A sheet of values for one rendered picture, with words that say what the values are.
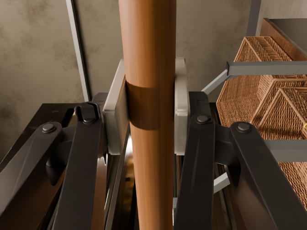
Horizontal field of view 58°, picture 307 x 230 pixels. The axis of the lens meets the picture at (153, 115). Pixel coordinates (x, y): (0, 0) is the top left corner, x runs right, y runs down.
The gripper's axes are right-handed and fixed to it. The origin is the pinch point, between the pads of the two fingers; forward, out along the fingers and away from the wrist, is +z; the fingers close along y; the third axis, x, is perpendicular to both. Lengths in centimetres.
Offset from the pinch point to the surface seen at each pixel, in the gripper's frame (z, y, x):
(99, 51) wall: 361, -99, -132
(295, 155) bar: 36, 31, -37
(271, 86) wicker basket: 94, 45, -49
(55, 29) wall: 361, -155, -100
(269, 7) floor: 327, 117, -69
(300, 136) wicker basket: 86, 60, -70
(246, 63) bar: 86, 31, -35
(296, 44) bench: 119, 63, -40
